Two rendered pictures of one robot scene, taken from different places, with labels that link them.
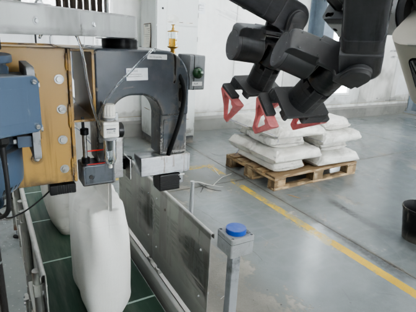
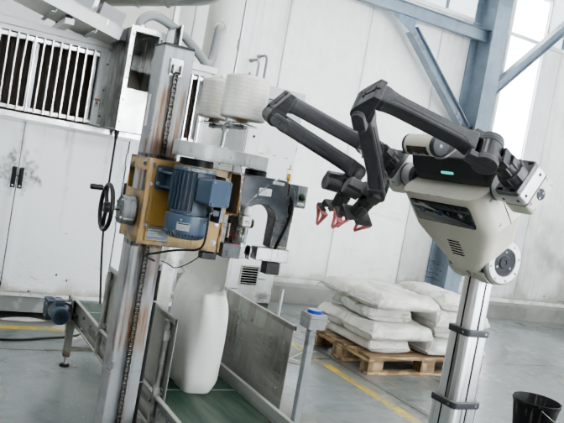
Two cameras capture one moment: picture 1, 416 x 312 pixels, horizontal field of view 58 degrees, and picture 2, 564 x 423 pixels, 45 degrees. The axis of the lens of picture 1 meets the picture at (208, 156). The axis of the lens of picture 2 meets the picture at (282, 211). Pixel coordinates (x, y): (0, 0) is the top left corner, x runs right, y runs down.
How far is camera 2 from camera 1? 175 cm
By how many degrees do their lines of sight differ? 15
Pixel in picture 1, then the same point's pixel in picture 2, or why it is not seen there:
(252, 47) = (335, 183)
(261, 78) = (339, 201)
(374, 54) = (380, 190)
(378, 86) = (546, 279)
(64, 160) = (213, 237)
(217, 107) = (305, 273)
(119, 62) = (256, 184)
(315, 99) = (361, 211)
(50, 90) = not seen: hidden behind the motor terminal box
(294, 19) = (357, 172)
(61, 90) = not seen: hidden behind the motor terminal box
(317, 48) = (361, 186)
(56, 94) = not seen: hidden behind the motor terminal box
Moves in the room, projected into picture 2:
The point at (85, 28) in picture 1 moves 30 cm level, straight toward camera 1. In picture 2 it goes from (246, 162) to (266, 165)
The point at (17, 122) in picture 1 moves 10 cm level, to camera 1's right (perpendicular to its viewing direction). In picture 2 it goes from (221, 201) to (250, 206)
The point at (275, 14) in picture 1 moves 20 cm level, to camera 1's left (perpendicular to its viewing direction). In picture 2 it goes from (347, 169) to (293, 159)
